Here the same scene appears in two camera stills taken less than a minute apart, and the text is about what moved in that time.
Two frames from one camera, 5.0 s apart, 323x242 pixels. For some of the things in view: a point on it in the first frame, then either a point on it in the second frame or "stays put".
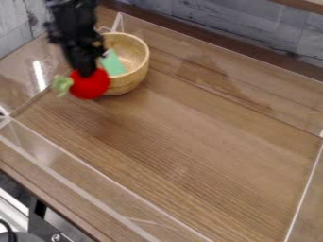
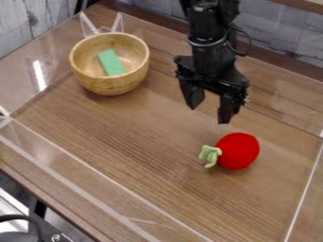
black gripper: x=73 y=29 -> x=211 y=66
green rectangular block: x=113 y=62 stays put
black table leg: x=39 y=208 stays put
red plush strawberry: x=83 y=87 -> x=237 y=151
